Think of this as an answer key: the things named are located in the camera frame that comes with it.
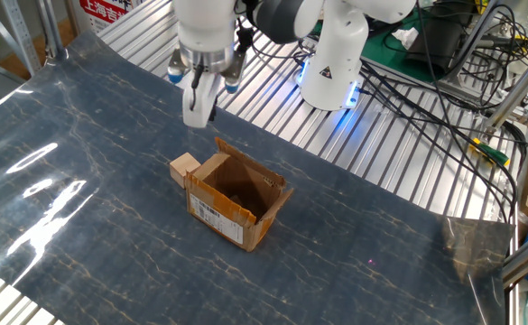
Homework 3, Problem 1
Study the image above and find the grey metal rack post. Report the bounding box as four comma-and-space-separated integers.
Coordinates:
35, 0, 69, 62

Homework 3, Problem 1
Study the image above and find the aluminium frame post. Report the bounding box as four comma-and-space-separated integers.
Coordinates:
484, 42, 528, 133

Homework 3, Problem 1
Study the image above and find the red white printed sign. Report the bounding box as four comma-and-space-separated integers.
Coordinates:
79, 0, 134, 33

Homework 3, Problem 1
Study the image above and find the perforated grey rack post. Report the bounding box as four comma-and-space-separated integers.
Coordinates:
0, 0, 42, 76

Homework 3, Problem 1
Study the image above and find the light wooden cube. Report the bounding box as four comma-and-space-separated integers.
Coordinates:
169, 152, 202, 190

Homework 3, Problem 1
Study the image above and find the dark blue marbled mat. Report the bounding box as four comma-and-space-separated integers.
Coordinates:
0, 29, 515, 325

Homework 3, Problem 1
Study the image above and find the crumpled white paper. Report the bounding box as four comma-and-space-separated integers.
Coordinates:
392, 26, 421, 51

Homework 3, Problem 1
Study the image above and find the black table cable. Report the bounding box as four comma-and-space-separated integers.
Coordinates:
360, 58, 528, 223

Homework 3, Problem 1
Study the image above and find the green yellow handled tool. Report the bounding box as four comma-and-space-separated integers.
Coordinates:
468, 137, 512, 167

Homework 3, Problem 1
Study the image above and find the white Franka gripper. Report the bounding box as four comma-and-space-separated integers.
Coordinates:
181, 71, 222, 129

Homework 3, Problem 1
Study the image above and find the black electronic device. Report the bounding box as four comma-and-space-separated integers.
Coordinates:
407, 3, 477, 76

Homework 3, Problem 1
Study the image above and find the open brown cardboard box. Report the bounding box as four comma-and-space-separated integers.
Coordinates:
184, 137, 294, 253

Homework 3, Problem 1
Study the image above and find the green cutting mat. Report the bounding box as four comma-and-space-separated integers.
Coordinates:
361, 7, 486, 85

